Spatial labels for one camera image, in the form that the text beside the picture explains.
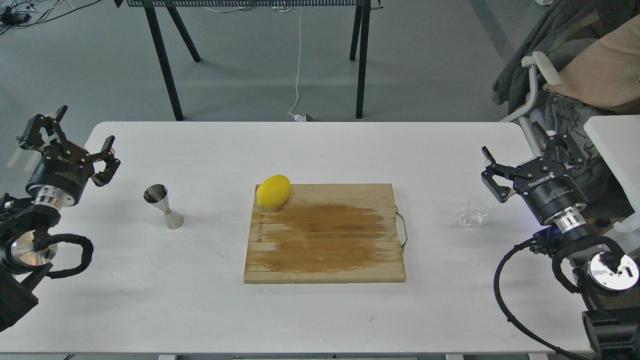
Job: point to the tan cushion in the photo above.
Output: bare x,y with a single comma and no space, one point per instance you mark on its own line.
606,74

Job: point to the yellow lemon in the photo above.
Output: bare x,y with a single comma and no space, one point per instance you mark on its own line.
273,192

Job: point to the steel double jigger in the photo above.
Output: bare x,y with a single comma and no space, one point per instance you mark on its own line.
158,196

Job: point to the small clear glass cup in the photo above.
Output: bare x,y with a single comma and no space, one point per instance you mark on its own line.
475,213

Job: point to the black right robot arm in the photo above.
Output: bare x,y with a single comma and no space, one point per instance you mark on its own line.
583,261

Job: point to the white office chair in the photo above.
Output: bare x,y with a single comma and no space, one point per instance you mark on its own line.
536,64

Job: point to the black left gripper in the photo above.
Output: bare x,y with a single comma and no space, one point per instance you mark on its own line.
59,176

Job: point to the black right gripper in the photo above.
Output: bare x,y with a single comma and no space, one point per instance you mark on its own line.
549,189

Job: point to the black metal table frame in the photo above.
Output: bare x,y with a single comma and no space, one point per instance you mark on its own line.
257,46

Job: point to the white side table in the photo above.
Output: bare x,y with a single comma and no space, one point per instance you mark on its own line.
617,138

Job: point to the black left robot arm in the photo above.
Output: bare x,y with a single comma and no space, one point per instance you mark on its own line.
27,248

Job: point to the grey jacket on chair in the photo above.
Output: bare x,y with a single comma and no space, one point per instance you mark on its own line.
564,21

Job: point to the wooden cutting board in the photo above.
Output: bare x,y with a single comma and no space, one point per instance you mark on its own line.
327,233

